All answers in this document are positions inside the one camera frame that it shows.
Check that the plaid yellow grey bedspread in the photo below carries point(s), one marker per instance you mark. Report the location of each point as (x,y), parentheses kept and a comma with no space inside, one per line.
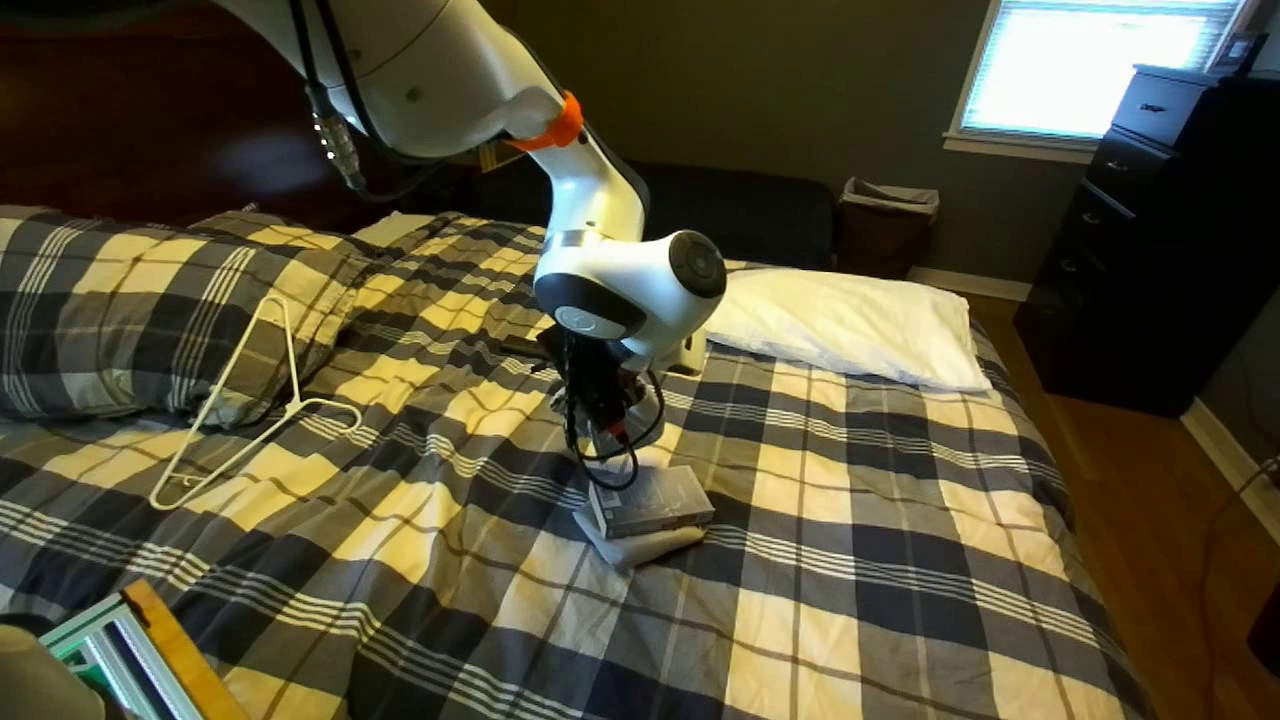
(825,563)

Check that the white pillow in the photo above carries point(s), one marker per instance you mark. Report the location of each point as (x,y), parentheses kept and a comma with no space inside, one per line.
(855,325)

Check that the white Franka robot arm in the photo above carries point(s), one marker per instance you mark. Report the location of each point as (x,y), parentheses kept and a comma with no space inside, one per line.
(441,66)

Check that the plaid pillow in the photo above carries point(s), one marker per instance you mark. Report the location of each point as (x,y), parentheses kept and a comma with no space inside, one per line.
(162,307)

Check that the brown laundry hamper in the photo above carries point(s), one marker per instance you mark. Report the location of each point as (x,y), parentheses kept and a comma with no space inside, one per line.
(885,220)

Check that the wooden bar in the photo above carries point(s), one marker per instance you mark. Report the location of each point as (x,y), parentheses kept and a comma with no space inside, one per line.
(185,655)

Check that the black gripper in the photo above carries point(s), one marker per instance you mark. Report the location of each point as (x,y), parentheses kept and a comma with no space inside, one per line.
(592,387)

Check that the black couch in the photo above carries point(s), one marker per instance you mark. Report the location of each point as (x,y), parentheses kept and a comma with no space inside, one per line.
(747,207)

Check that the bright window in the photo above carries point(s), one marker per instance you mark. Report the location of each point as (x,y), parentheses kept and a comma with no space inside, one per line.
(1084,66)

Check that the small object on dresser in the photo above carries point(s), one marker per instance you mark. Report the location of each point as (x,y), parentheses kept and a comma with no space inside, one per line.
(1237,58)

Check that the dark wooden headboard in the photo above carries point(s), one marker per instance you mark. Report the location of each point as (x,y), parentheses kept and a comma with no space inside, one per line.
(134,104)

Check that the black dresser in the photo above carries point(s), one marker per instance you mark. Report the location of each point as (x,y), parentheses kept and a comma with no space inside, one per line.
(1162,241)

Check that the small grey folded cloth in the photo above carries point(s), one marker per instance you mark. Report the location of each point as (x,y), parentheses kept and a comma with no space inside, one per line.
(672,512)

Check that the green metal frame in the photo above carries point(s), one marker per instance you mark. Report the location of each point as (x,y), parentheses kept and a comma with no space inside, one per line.
(120,661)

